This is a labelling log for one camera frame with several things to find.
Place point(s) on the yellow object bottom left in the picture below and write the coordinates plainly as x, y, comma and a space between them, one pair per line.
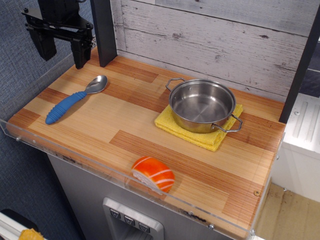
30, 234

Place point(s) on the grey toy fridge cabinet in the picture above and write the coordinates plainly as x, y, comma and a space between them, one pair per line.
86, 190

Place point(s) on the yellow folded cloth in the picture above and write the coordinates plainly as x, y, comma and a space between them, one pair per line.
209, 141

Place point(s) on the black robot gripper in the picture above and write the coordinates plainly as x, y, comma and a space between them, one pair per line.
59, 19

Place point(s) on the clear acrylic table guard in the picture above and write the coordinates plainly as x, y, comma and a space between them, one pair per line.
107, 132

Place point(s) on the blue handled metal spoon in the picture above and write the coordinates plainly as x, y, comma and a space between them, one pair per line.
97, 85

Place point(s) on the silver steel pot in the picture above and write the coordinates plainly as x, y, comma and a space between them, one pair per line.
203, 106

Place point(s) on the orange salmon sushi toy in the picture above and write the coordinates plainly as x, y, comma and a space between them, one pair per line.
153, 173

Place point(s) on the white appliance at right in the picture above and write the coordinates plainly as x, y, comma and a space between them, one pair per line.
297, 164

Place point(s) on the silver dispenser button panel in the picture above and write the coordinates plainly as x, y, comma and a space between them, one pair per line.
126, 223

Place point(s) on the black left vertical post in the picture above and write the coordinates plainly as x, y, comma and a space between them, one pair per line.
104, 31

